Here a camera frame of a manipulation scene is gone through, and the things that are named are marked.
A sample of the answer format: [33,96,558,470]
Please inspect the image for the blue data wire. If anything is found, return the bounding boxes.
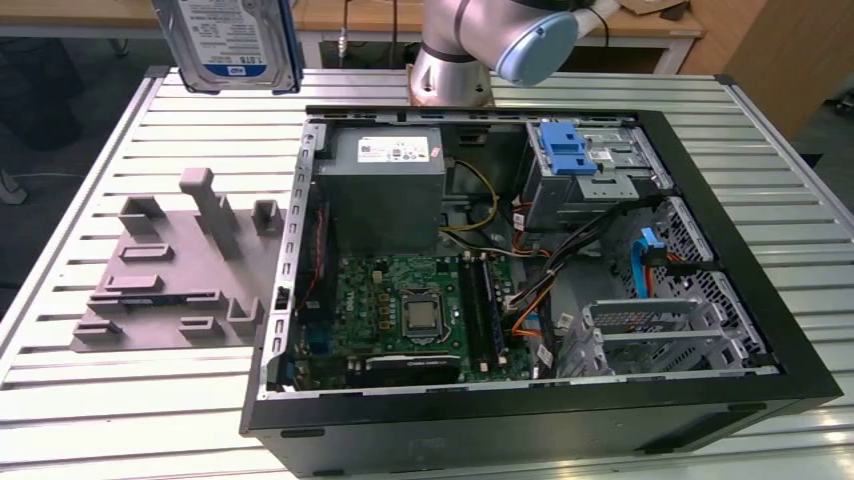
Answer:
[630,227,668,301]

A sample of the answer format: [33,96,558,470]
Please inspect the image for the hard disk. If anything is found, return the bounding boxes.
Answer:
[151,0,307,96]

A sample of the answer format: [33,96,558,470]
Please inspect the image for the metal disk bay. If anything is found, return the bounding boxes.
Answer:
[552,297,769,379]

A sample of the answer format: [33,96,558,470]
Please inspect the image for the grey power supply unit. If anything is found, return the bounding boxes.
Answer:
[312,124,448,256]

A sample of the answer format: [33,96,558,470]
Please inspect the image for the CPU socket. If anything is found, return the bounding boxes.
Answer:
[396,287,450,346]

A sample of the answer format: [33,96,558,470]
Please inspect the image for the green motherboard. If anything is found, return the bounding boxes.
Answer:
[286,252,535,391]

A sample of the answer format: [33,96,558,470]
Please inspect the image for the silver CPU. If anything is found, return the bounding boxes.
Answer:
[403,299,442,331]

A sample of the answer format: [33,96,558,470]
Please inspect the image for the RAM stick in slot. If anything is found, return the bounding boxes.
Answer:
[478,257,507,364]

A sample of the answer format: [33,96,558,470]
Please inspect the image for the metal optical drive cage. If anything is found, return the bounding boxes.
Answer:
[519,119,672,231]

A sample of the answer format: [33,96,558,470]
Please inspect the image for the black graphics card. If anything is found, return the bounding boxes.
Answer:
[346,352,463,387]

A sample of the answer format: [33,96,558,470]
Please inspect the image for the blue plastic cage latch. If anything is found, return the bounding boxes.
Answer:
[540,122,602,176]

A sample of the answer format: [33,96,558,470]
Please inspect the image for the black open PC case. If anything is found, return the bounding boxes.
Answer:
[237,103,843,477]

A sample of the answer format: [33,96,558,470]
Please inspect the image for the grey parts rack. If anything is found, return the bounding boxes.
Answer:
[69,167,292,354]

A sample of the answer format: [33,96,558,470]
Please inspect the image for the brown cardboard piece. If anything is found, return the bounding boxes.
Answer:
[616,0,690,21]

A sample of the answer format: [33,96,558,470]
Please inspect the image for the grey stand foot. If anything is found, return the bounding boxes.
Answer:
[0,169,28,204]

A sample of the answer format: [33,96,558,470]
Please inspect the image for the wooden cabinet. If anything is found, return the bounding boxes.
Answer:
[679,0,854,141]

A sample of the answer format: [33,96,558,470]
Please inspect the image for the yellow wires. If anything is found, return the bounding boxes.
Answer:
[439,158,500,234]

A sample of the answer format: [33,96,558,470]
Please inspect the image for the black wire bundle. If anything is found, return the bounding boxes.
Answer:
[506,197,662,311]

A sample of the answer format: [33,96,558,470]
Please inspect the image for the orange red wires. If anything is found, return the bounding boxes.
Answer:
[510,282,559,339]

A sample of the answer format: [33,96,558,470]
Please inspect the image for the black power wire connector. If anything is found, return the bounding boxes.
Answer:
[643,249,726,275]

